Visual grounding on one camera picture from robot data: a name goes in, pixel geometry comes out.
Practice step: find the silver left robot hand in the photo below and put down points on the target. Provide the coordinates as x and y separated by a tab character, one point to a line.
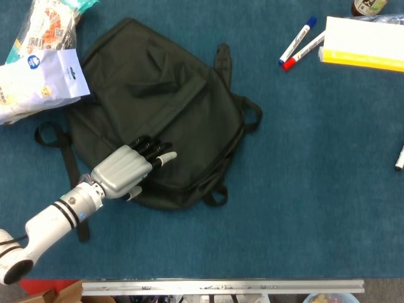
123	170

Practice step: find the black fabric backpack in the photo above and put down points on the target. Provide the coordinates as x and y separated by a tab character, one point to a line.
176	104

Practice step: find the white yellow Lexicon book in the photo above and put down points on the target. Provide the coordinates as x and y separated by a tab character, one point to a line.
363	41

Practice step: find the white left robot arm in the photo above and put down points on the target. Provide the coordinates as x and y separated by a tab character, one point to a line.
53	217

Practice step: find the white snack bag blue logo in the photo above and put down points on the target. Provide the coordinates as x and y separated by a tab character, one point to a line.
31	85

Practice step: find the brown cardboard box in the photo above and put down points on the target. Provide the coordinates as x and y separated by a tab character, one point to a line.
67	292

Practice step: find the red flat object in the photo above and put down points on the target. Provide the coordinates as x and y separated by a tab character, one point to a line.
38	284

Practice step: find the clear snack bag orange print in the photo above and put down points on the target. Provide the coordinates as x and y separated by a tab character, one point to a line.
44	28

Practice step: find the teal plastic package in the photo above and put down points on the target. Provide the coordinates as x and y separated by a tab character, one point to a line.
85	4

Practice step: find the red capped whiteboard marker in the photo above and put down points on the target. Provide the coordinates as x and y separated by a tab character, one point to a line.
303	52

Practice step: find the blue capped whiteboard marker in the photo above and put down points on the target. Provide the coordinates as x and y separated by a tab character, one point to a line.
298	39

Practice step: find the light blue round container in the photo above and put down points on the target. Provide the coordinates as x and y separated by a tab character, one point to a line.
328	298

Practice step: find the black capped whiteboard marker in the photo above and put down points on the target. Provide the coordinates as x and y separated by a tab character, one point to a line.
399	161

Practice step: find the brown glass bottle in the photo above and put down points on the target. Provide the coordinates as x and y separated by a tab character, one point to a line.
367	6

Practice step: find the clear plastic pencil case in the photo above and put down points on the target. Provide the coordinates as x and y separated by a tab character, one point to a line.
388	18

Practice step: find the aluminium rail profile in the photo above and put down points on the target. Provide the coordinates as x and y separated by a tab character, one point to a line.
221	287

